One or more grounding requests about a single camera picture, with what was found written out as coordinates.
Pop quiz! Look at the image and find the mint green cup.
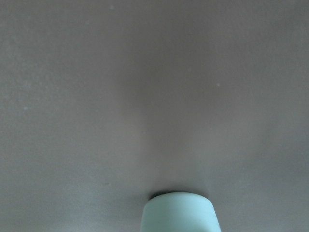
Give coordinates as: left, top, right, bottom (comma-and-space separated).
140, 192, 221, 232

